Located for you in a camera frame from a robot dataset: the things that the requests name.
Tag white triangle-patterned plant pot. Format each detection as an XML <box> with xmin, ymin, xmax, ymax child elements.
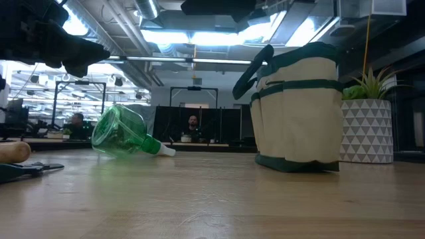
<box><xmin>339</xmin><ymin>98</ymin><xmax>394</xmax><ymax>164</ymax></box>

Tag wooden-handled metal hand trowel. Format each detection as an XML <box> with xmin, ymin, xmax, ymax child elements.
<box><xmin>0</xmin><ymin>141</ymin><xmax>32</xmax><ymax>164</ymax></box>

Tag yellow cable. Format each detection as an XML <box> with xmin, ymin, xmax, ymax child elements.
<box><xmin>363</xmin><ymin>15</ymin><xmax>372</xmax><ymax>78</ymax></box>

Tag person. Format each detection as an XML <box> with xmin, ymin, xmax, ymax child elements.
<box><xmin>181</xmin><ymin>114</ymin><xmax>205</xmax><ymax>143</ymax></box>
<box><xmin>63</xmin><ymin>112</ymin><xmax>96</xmax><ymax>140</ymax></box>

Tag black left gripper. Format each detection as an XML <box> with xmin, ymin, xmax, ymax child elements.
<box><xmin>0</xmin><ymin>0</ymin><xmax>111</xmax><ymax>79</ymax></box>

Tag green plastic spray bottle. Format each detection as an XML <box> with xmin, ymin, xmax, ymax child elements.
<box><xmin>91</xmin><ymin>104</ymin><xmax>177</xmax><ymax>159</ymax></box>

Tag black overhead fixture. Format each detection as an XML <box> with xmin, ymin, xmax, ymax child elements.
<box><xmin>181</xmin><ymin>0</ymin><xmax>257</xmax><ymax>23</ymax></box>

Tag black partition screen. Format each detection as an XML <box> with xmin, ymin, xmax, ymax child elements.
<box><xmin>152</xmin><ymin>105</ymin><xmax>242</xmax><ymax>143</ymax></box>

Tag beige green gardening bag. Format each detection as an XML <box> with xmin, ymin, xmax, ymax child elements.
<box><xmin>232</xmin><ymin>41</ymin><xmax>345</xmax><ymax>173</ymax></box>

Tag dark green pruning shears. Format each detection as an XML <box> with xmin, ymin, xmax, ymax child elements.
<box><xmin>0</xmin><ymin>161</ymin><xmax>66</xmax><ymax>184</ymax></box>

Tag dark background table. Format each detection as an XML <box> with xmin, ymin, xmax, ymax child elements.
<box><xmin>0</xmin><ymin>137</ymin><xmax>257</xmax><ymax>153</ymax></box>

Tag long ceiling light tube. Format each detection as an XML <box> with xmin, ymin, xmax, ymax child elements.
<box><xmin>106</xmin><ymin>55</ymin><xmax>268</xmax><ymax>66</ymax></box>

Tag silver ceiling duct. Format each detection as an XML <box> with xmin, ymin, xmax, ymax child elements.
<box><xmin>133</xmin><ymin>0</ymin><xmax>161</xmax><ymax>21</ymax></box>

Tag black robot station frame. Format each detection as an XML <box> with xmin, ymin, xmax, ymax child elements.
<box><xmin>50</xmin><ymin>80</ymin><xmax>108</xmax><ymax>133</ymax></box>
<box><xmin>169</xmin><ymin>86</ymin><xmax>219</xmax><ymax>110</ymax></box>

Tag green succulent plant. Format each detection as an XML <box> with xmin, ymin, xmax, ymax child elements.
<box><xmin>341</xmin><ymin>64</ymin><xmax>414</xmax><ymax>101</ymax></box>

